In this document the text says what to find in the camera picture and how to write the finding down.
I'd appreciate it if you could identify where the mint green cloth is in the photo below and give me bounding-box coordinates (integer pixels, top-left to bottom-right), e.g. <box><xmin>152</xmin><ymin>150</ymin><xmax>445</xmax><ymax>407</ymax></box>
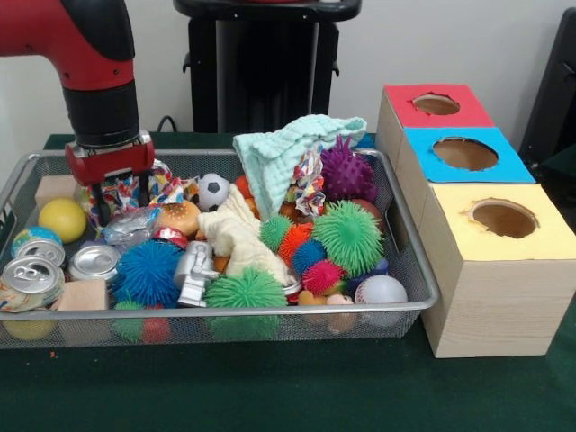
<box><xmin>232</xmin><ymin>114</ymin><xmax>368</xmax><ymax>220</ymax></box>

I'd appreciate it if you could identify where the black cable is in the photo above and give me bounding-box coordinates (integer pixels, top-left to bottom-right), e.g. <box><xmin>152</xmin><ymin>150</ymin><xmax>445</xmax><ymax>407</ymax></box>
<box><xmin>156</xmin><ymin>115</ymin><xmax>190</xmax><ymax>134</ymax></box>

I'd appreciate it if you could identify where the wooden box with three holes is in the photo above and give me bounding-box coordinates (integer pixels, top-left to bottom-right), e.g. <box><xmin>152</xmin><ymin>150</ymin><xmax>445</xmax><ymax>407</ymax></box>
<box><xmin>375</xmin><ymin>83</ymin><xmax>576</xmax><ymax>360</ymax></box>

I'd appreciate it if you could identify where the purple spiky ball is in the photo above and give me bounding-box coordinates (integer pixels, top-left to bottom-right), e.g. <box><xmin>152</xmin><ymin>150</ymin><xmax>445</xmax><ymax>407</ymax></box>
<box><xmin>319</xmin><ymin>133</ymin><xmax>379</xmax><ymax>203</ymax></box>

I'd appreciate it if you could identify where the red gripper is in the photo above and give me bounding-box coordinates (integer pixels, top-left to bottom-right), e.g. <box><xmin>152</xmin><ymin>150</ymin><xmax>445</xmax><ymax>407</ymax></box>
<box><xmin>65</xmin><ymin>130</ymin><xmax>157</xmax><ymax>229</ymax></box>

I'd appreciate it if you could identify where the wooden cube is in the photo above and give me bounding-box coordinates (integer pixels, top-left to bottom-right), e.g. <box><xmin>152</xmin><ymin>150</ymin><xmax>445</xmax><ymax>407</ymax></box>
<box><xmin>56</xmin><ymin>278</ymin><xmax>112</xmax><ymax>311</ymax></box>

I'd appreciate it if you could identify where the small soccer ball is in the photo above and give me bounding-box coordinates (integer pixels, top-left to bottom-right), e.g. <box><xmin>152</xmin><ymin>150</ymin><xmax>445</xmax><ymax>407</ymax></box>
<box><xmin>196</xmin><ymin>173</ymin><xmax>231</xmax><ymax>212</ymax></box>

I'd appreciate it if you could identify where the silver mesh bin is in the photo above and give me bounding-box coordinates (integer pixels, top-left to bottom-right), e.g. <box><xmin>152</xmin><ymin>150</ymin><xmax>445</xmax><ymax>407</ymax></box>
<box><xmin>0</xmin><ymin>148</ymin><xmax>441</xmax><ymax>350</ymax></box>

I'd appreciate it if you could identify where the dark green tablecloth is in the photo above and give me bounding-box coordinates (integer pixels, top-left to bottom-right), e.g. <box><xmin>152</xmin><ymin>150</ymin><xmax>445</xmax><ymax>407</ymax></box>
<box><xmin>0</xmin><ymin>132</ymin><xmax>576</xmax><ymax>432</ymax></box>

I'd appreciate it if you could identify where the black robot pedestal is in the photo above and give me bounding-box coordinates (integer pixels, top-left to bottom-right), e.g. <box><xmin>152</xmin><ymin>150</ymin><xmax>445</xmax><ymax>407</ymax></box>
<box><xmin>173</xmin><ymin>0</ymin><xmax>364</xmax><ymax>134</ymax></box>

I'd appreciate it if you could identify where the black chair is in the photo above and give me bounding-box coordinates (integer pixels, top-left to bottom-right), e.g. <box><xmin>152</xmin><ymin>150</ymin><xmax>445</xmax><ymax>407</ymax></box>
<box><xmin>517</xmin><ymin>6</ymin><xmax>576</xmax><ymax>190</ymax></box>

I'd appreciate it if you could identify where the large green spiky ball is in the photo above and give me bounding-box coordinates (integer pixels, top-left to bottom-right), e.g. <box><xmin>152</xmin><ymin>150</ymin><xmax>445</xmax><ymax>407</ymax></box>
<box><xmin>311</xmin><ymin>200</ymin><xmax>386</xmax><ymax>278</ymax></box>

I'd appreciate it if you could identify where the cream cloth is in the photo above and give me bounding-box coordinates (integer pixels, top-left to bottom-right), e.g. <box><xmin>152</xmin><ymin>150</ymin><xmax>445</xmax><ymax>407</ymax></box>
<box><xmin>196</xmin><ymin>184</ymin><xmax>293</xmax><ymax>284</ymax></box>

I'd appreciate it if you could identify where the white baseball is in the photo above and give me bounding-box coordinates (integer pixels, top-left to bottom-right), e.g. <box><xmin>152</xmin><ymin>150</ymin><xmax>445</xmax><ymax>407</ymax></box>
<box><xmin>354</xmin><ymin>274</ymin><xmax>410</xmax><ymax>325</ymax></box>

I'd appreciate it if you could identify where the crushed clear plastic bottle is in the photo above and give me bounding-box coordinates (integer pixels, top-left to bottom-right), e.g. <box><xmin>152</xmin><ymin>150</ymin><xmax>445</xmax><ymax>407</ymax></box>
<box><xmin>102</xmin><ymin>209</ymin><xmax>161</xmax><ymax>245</ymax></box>

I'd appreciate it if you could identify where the silver toy robot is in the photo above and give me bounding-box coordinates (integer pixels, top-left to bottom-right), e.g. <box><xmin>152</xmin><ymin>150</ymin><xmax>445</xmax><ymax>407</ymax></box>
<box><xmin>173</xmin><ymin>240</ymin><xmax>221</xmax><ymax>310</ymax></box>

